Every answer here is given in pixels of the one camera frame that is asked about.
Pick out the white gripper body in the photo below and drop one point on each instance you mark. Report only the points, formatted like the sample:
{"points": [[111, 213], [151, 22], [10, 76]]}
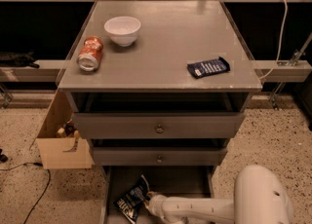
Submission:
{"points": [[158, 204]]}

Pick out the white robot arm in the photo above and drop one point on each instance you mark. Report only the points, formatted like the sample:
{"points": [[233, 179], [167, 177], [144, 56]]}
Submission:
{"points": [[259, 198]]}

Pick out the blue chip bag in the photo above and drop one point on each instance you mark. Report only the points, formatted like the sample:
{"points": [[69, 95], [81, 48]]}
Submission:
{"points": [[130, 202]]}

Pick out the grey drawer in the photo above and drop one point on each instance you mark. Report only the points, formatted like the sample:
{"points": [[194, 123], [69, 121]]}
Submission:
{"points": [[159, 125], [184, 181], [158, 156]]}

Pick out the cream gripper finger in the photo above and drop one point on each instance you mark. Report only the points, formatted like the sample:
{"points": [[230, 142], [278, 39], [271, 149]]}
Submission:
{"points": [[148, 197]]}

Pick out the grey drawer cabinet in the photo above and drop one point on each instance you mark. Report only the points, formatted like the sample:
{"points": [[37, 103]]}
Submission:
{"points": [[151, 75]]}

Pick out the orange soda can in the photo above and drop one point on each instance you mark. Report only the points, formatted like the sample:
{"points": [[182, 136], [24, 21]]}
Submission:
{"points": [[90, 55]]}

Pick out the top grey drawer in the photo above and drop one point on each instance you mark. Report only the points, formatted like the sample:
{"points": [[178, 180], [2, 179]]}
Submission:
{"points": [[159, 125]]}

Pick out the cardboard box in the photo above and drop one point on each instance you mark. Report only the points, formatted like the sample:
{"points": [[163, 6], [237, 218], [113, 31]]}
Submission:
{"points": [[51, 148]]}

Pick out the white ceramic bowl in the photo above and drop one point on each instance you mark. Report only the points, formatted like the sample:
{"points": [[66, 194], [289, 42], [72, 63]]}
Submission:
{"points": [[123, 31]]}

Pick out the middle grey drawer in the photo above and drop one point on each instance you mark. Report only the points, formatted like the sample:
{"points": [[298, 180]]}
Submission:
{"points": [[158, 156]]}

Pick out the black object on shelf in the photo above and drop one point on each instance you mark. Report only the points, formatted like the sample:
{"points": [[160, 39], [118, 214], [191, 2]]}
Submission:
{"points": [[9, 59]]}

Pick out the dark blue snack bar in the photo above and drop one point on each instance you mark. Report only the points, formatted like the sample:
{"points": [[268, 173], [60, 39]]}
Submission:
{"points": [[208, 68]]}

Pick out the items inside cardboard box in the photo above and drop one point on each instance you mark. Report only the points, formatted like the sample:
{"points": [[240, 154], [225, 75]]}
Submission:
{"points": [[69, 130]]}

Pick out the bottom grey drawer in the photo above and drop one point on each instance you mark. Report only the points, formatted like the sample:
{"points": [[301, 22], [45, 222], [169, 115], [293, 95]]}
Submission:
{"points": [[184, 181]]}

